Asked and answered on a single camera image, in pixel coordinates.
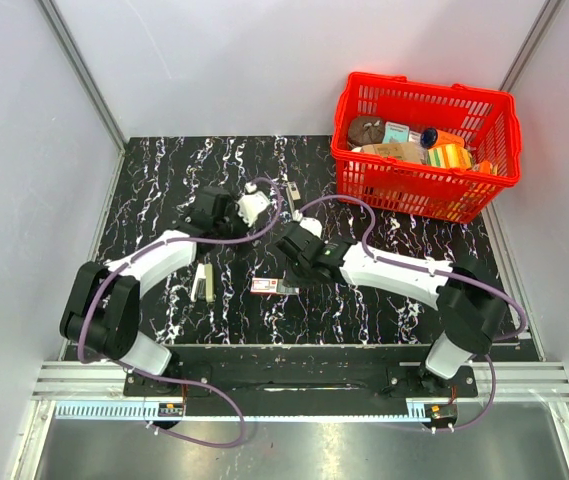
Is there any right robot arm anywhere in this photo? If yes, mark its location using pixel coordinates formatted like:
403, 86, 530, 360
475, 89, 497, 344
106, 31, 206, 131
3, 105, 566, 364
274, 219, 508, 396

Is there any white stapler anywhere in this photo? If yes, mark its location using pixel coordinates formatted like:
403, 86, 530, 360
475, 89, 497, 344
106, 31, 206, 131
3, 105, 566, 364
190, 263, 215, 303

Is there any cardboard box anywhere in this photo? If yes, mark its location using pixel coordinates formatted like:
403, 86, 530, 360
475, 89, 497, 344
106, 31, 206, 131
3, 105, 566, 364
352, 142, 425, 164

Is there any teal small box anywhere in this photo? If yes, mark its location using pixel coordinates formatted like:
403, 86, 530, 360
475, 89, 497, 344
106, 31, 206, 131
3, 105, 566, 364
382, 121, 410, 144

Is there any grey staple magazine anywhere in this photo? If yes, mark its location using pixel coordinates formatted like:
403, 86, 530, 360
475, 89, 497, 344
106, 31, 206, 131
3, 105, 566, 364
286, 182, 302, 221

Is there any green orange box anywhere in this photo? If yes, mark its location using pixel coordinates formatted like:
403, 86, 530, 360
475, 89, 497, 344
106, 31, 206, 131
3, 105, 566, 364
428, 144, 474, 170

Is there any red plastic basket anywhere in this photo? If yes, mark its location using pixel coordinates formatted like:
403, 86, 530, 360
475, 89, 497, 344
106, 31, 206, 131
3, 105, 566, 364
331, 72, 522, 223

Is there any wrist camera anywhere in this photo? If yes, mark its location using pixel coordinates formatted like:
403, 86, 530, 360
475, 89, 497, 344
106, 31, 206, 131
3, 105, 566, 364
237, 182, 270, 227
297, 216, 323, 238

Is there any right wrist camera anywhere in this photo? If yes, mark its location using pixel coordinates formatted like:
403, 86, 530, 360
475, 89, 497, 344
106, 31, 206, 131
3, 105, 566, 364
297, 216, 323, 238

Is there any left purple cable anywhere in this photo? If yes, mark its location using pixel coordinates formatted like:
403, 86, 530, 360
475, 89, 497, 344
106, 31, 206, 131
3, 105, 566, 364
76, 176, 286, 447

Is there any white cable duct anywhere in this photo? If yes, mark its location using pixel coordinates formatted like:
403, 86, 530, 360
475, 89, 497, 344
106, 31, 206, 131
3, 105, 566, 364
55, 401, 184, 421

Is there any aluminium rail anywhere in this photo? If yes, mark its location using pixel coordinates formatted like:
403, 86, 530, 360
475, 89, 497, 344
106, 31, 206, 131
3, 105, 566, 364
33, 361, 569, 402

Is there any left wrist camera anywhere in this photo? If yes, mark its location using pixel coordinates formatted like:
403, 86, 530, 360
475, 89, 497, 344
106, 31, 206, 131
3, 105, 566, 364
237, 182, 270, 227

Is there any staple box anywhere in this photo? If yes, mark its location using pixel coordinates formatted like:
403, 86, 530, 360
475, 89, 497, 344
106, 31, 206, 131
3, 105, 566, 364
250, 277, 299, 296

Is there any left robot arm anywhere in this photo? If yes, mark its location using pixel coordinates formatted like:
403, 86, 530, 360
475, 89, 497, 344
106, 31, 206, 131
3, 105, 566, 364
59, 187, 269, 396

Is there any blue capped orange bottle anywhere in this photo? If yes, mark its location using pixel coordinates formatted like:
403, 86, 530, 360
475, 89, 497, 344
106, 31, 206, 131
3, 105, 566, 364
420, 127, 466, 149

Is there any brown round item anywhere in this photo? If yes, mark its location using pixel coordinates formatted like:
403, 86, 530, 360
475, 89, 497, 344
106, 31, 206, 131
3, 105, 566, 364
347, 115, 385, 146

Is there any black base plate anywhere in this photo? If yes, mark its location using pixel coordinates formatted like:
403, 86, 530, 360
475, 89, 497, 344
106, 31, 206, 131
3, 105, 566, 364
122, 363, 480, 399

